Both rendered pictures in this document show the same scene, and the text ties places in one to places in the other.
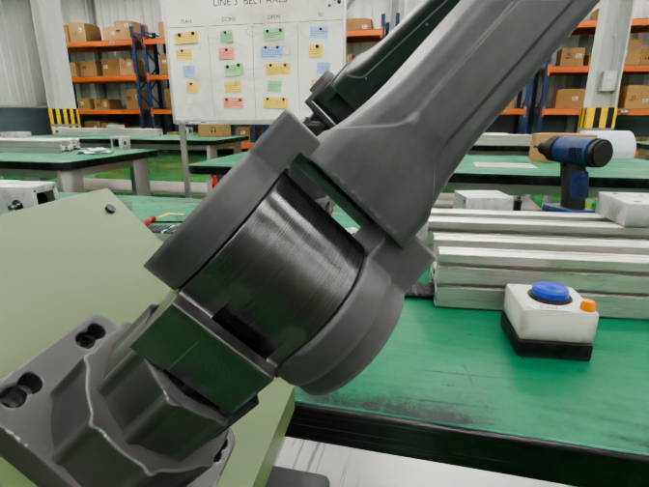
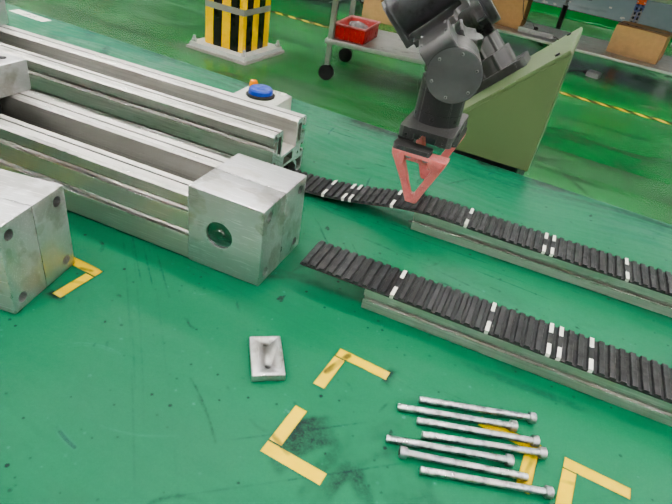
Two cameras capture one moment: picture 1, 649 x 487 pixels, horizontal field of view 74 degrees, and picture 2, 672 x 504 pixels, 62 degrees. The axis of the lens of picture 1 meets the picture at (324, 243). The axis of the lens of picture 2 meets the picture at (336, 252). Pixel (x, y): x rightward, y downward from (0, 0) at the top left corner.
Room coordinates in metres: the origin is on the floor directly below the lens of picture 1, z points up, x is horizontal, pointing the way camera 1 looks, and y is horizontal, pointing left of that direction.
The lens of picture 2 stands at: (1.32, 0.04, 1.16)
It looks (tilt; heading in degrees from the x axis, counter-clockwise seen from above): 34 degrees down; 189
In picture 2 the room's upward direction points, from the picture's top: 10 degrees clockwise
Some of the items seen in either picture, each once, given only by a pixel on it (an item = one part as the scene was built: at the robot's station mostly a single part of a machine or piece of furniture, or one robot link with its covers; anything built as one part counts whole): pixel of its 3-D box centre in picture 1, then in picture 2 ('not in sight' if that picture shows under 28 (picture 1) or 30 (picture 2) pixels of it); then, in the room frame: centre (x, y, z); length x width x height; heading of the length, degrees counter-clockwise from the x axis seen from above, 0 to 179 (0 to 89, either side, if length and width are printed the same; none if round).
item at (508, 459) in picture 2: not in sight; (449, 449); (1.01, 0.11, 0.78); 0.11 x 0.01 x 0.01; 98
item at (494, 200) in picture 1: (482, 215); (2, 229); (0.95, -0.35, 0.83); 0.11 x 0.10 x 0.10; 1
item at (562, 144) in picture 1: (559, 185); not in sight; (0.98, -0.54, 0.89); 0.20 x 0.08 x 0.22; 15
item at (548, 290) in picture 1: (550, 294); (260, 93); (0.47, -0.27, 0.84); 0.04 x 0.04 x 0.02
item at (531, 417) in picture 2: not in sight; (477, 408); (0.96, 0.13, 0.78); 0.11 x 0.01 x 0.01; 99
